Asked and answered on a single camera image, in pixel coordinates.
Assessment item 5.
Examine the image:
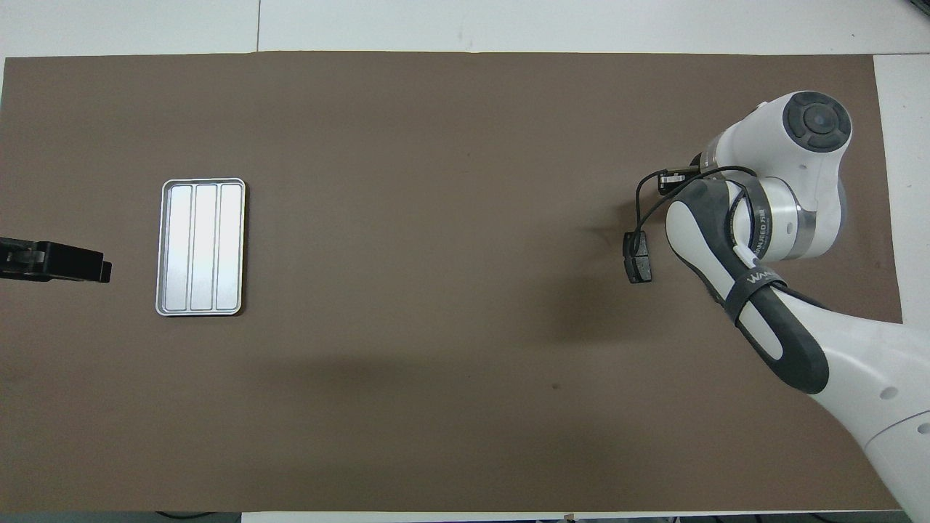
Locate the short rectangular brake pad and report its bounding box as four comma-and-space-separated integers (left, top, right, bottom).
623, 231, 653, 284

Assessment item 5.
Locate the brown table mat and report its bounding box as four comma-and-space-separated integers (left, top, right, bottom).
0, 51, 905, 513

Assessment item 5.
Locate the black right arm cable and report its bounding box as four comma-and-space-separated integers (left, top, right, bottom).
634, 165, 760, 251

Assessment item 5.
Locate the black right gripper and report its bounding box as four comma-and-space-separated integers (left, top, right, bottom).
656, 168, 704, 197

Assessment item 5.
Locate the silver metal tray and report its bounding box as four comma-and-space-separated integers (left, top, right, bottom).
155, 178, 246, 317

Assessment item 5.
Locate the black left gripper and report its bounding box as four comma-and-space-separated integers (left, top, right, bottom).
0, 238, 113, 284

